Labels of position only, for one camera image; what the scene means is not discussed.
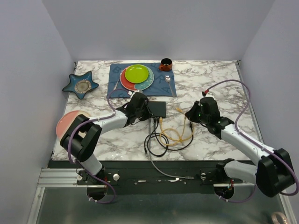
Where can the pink and cream plate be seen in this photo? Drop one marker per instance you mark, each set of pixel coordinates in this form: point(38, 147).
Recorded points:
point(65, 122)

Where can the aluminium rail frame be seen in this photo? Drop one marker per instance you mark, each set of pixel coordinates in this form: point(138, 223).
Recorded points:
point(67, 178)

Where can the blue star shaped dish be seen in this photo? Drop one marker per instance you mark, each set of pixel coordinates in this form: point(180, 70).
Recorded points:
point(80, 84)

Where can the silver spoon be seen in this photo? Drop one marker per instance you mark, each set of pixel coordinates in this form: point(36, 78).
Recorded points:
point(168, 80)

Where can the red and teal plate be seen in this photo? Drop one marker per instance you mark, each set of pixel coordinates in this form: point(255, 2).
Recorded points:
point(142, 86)

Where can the lime green plate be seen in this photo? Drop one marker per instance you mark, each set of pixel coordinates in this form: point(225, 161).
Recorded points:
point(136, 73)

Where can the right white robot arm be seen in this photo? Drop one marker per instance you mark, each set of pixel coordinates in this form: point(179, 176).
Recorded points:
point(272, 171)

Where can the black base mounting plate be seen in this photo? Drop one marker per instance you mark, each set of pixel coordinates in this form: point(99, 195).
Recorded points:
point(159, 177)

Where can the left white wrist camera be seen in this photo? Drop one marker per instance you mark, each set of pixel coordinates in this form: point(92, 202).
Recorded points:
point(137, 91)

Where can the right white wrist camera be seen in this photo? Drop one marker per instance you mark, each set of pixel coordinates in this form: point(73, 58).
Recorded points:
point(207, 93)

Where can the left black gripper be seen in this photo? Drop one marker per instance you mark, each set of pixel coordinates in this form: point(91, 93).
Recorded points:
point(148, 115)

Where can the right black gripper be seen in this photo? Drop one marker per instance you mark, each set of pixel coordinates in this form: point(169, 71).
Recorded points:
point(190, 114)

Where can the silver fork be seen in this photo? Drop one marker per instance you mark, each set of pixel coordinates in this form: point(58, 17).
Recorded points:
point(116, 84)

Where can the black network switch box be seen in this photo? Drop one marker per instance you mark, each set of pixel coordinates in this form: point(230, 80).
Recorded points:
point(157, 109)

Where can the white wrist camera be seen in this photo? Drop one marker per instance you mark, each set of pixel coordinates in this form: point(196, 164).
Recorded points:
point(207, 93)
point(137, 91)

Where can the brown ceramic mug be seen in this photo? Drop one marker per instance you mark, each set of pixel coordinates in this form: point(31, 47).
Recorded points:
point(165, 65)

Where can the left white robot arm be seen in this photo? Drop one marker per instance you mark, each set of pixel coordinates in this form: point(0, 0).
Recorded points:
point(79, 134)

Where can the pink ring object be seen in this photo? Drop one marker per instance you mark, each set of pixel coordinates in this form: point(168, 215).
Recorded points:
point(279, 218)

